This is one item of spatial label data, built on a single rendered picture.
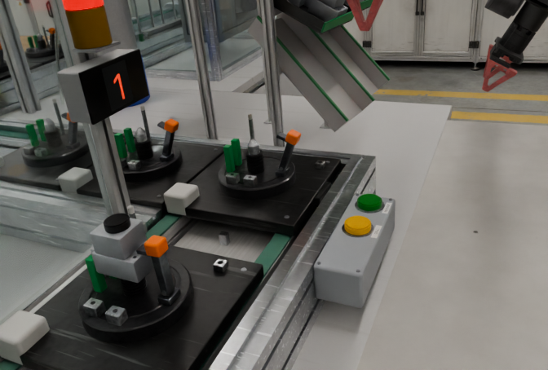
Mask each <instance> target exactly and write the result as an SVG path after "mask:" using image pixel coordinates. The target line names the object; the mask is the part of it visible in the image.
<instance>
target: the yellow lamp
mask: <svg viewBox="0 0 548 370"><path fill-rule="evenodd" d="M65 14H66V17H67V20H68V26H69V29H70V33H71V36H72V39H73V45H74V47H75V48H76V49H93V48H98V47H102V46H107V45H109V44H111V43H112V42H113V40H112V36H111V33H110V28H109V25H108V18H107V15H106V10H105V7H104V5H102V6H100V7H93V8H89V9H83V10H73V11H68V10H65Z"/></svg>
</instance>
